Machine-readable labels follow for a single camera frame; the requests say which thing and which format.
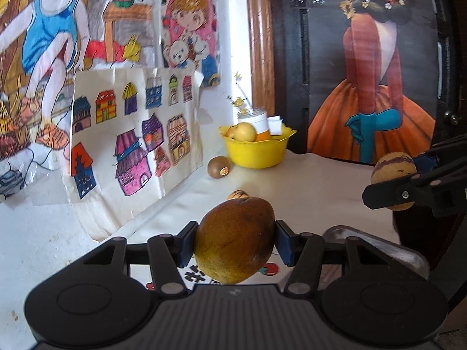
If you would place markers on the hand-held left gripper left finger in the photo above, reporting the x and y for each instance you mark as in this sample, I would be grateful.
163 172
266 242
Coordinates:
188 244

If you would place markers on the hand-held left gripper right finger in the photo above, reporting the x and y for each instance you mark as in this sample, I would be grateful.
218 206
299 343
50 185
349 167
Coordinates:
284 244

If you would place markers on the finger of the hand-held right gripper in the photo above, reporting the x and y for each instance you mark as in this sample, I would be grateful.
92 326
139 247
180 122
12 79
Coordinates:
427 163
386 193

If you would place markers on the striped pepino melon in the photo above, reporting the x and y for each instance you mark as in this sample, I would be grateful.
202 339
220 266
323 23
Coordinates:
239 194
392 167

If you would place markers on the brown-yellow mango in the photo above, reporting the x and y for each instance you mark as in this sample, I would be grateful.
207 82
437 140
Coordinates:
233 240

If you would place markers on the metal tray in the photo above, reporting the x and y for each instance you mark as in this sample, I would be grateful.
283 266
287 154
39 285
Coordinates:
401 255

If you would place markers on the brown kiwi with sticker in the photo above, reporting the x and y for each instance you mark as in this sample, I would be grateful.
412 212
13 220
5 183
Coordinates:
219 166

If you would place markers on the white printed tablecloth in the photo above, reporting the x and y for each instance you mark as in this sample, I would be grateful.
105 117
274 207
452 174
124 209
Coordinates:
310 189

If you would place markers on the yellow plastic bowl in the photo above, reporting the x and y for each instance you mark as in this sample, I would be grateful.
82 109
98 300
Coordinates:
257 151

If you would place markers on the orange dress figure poster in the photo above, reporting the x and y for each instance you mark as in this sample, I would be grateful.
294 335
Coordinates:
365 62

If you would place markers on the pale yellow pear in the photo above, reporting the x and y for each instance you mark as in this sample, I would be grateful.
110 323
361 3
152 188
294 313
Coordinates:
242 131

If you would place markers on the white folded paper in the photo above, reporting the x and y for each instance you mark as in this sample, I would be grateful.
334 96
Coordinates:
276 124

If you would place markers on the white jar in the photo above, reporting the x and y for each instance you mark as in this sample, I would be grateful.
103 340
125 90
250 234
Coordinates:
257 120

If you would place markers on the colourful houses drawing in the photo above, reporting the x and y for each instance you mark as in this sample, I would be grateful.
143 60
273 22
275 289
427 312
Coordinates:
105 131

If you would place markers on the yellow flower twig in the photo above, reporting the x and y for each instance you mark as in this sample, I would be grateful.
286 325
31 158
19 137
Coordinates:
239 96

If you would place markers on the girl with teddy poster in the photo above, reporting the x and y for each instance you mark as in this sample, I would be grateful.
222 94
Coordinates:
189 18

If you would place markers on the child with fan drawing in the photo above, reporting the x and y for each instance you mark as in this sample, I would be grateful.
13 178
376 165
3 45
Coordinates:
51 36

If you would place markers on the wooden frame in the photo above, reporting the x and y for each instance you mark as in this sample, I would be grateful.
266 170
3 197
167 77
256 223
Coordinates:
261 43

